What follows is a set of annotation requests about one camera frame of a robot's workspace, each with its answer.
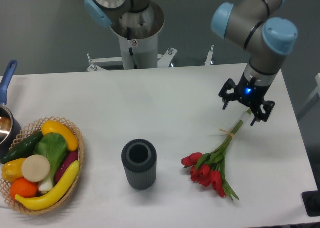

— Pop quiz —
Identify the green bok choy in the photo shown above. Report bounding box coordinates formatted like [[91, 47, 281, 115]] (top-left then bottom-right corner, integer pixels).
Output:
[[33, 133, 68, 194]]

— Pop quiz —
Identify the yellow bell pepper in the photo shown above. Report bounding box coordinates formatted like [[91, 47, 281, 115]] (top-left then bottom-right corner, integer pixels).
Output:
[[1, 158, 26, 183]]

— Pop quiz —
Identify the orange fruit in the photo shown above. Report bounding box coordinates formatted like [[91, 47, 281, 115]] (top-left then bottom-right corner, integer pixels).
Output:
[[10, 178, 38, 200]]

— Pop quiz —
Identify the dark grey ribbed vase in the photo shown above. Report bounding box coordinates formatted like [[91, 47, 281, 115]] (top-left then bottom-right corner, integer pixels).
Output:
[[121, 139, 157, 190]]

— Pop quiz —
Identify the black device at edge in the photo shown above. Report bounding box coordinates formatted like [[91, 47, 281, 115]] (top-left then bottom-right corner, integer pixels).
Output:
[[301, 190, 320, 217]]

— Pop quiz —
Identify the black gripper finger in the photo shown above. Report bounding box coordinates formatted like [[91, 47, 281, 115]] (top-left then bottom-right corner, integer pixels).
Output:
[[218, 78, 238, 110], [250, 100, 276, 126]]

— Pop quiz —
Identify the white frame at right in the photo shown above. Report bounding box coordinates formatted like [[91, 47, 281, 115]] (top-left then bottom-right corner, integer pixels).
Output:
[[296, 73, 320, 121]]

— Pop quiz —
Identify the green cucumber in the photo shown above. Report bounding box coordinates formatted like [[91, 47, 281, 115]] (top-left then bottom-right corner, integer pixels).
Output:
[[0, 131, 44, 164]]

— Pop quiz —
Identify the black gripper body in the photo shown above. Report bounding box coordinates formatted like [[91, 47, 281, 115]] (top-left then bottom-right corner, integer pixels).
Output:
[[234, 74, 272, 107]]

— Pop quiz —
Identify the blue handled saucepan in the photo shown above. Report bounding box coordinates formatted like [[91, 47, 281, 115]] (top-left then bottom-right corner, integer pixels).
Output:
[[0, 60, 21, 158]]

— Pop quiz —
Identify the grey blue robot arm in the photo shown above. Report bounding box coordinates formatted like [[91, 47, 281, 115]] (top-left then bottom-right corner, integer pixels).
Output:
[[84, 0, 298, 122]]

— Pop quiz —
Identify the red tulip bouquet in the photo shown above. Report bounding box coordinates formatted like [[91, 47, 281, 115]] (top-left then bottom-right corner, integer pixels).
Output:
[[181, 109, 252, 200]]

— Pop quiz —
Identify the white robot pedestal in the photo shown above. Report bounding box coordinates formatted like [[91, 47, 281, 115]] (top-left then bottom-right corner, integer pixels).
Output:
[[84, 0, 178, 70]]

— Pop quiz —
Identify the beige round disc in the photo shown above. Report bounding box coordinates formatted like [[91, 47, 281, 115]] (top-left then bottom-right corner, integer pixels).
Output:
[[21, 155, 51, 182]]

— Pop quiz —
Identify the purple eggplant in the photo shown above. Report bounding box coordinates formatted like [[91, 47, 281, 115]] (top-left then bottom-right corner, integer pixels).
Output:
[[54, 151, 78, 183]]

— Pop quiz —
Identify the yellow squash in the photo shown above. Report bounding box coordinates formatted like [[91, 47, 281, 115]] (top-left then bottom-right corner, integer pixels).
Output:
[[41, 120, 79, 151]]

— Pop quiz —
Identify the yellow banana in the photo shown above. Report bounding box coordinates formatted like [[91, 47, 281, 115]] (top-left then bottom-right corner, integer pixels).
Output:
[[15, 160, 80, 211]]

